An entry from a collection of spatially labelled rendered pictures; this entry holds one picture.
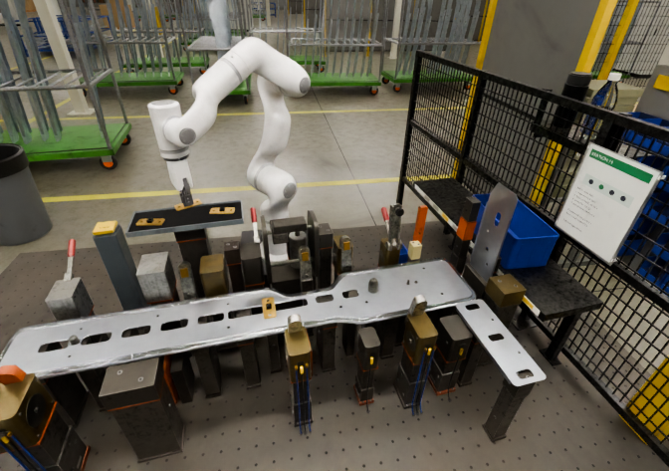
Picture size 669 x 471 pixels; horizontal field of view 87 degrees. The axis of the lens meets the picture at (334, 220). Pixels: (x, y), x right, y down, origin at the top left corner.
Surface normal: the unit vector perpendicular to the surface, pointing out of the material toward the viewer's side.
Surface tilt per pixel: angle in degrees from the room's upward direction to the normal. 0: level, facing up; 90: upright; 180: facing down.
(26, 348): 0
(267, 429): 0
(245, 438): 0
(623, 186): 90
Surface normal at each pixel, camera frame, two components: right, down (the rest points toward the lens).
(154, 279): 0.25, 0.53
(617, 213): -0.97, 0.12
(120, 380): 0.02, -0.84
